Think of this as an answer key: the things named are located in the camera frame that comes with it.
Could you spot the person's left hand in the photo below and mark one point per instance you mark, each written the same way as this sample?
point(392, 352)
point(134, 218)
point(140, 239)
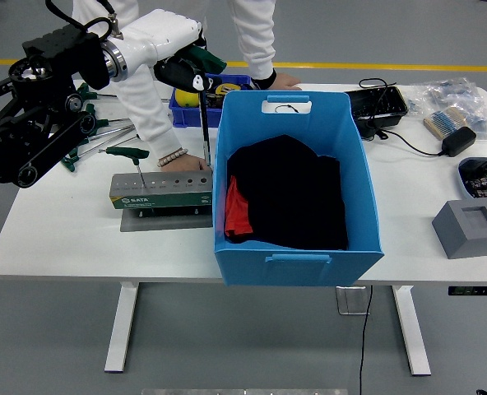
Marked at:
point(288, 82)

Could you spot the person's right hand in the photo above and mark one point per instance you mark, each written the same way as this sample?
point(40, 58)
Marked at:
point(190, 164)

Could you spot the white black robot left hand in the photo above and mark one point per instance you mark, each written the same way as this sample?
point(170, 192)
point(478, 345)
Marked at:
point(161, 37)

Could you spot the grey green hex key stand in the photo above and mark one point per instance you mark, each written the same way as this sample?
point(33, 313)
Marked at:
point(161, 197)

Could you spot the person's right forearm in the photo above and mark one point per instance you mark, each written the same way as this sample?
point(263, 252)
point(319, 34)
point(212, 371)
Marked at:
point(153, 123)

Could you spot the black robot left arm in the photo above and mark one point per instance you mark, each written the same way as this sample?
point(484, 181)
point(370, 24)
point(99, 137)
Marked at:
point(33, 123)

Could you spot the person's left forearm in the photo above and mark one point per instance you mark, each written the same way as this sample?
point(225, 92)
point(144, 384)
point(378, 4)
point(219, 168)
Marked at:
point(260, 53)

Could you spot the large blue folding box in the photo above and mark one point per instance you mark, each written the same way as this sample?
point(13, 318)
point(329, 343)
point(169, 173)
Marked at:
point(288, 271)

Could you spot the black wristband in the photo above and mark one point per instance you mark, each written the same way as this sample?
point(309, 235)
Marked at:
point(266, 82)

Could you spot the small blue plastic bin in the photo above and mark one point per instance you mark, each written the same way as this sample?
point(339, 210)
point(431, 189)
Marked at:
point(190, 117)

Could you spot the yellow tape measure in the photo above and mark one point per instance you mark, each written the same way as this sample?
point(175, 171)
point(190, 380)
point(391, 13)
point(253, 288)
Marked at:
point(227, 88)

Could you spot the yellow ball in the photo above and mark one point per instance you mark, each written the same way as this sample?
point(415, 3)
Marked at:
point(187, 99)

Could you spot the red cloth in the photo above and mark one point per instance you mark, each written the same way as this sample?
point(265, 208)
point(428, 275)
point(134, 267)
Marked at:
point(237, 210)

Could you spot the dark small parts pile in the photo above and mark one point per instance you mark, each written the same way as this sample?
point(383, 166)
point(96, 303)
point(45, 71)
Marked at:
point(212, 100)

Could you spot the person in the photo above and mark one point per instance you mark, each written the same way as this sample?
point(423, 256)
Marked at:
point(251, 16)

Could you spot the black plastic tray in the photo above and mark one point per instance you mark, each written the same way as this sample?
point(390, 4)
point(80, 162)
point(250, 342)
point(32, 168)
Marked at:
point(377, 105)

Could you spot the white table leg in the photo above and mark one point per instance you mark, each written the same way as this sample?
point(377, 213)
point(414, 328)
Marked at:
point(412, 333)
point(122, 329)

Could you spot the black table control panel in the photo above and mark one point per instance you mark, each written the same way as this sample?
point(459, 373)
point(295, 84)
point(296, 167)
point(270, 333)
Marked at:
point(476, 291)

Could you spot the black cloth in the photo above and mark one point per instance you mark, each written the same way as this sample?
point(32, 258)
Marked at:
point(293, 193)

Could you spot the grey foam block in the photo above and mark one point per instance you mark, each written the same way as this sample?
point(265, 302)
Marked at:
point(465, 240)

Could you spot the clear bag of resistors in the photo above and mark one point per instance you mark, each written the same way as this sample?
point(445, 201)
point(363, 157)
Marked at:
point(445, 92)
point(480, 119)

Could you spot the taped resistor strip bundle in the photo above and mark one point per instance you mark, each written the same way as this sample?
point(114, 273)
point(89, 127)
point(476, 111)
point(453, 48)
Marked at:
point(443, 121)

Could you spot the black power adapter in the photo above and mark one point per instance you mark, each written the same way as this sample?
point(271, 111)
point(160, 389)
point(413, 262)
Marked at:
point(459, 141)

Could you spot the white blue tray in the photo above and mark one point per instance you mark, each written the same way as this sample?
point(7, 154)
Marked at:
point(461, 181)

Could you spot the circuit boards pile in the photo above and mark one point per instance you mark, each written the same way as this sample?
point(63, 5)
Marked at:
point(486, 179)

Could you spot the silver metal bracket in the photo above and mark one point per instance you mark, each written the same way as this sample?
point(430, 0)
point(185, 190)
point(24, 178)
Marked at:
point(350, 302)

